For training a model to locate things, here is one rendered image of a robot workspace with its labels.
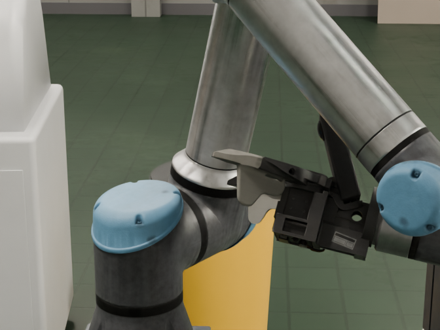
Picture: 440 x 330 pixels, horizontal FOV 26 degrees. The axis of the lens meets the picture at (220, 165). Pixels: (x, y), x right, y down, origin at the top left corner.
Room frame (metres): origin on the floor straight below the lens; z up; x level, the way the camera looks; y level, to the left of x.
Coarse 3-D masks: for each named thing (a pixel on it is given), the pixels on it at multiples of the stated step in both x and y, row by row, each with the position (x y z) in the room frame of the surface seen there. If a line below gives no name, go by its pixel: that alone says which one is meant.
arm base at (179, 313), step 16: (96, 304) 1.14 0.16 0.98; (112, 304) 1.11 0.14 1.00; (160, 304) 1.11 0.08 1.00; (176, 304) 1.13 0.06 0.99; (96, 320) 1.13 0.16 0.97; (112, 320) 1.11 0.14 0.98; (128, 320) 1.10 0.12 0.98; (144, 320) 1.10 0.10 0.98; (160, 320) 1.11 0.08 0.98; (176, 320) 1.12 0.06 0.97
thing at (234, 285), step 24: (168, 168) 2.82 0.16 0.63; (264, 240) 2.66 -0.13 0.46; (216, 264) 2.58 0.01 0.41; (240, 264) 2.60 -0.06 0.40; (264, 264) 2.67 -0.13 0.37; (192, 288) 2.60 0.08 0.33; (216, 288) 2.59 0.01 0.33; (240, 288) 2.61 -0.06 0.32; (264, 288) 2.68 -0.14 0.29; (192, 312) 2.61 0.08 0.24; (216, 312) 2.59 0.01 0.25; (240, 312) 2.61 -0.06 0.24; (264, 312) 2.69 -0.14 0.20
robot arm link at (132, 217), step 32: (128, 192) 1.17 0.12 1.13; (160, 192) 1.17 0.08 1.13; (96, 224) 1.13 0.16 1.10; (128, 224) 1.10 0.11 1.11; (160, 224) 1.11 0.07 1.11; (192, 224) 1.17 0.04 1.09; (96, 256) 1.13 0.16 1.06; (128, 256) 1.10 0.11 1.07; (160, 256) 1.11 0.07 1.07; (192, 256) 1.16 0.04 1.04; (96, 288) 1.14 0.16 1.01; (128, 288) 1.10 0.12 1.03; (160, 288) 1.11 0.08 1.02
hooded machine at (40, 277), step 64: (0, 0) 2.64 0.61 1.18; (0, 64) 2.56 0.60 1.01; (0, 128) 2.50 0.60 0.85; (64, 128) 3.08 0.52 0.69; (0, 192) 2.44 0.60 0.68; (64, 192) 2.99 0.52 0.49; (0, 256) 2.44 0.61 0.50; (64, 256) 2.91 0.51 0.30; (0, 320) 2.44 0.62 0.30; (64, 320) 2.83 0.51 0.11
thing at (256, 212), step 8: (232, 184) 1.16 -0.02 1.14; (256, 200) 1.14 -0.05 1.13; (264, 200) 1.13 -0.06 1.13; (272, 200) 1.12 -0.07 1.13; (248, 208) 1.14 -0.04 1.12; (256, 208) 1.13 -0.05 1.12; (264, 208) 1.13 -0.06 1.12; (272, 208) 1.12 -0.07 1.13; (248, 216) 1.14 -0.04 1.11; (256, 216) 1.13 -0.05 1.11; (264, 216) 1.12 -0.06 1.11
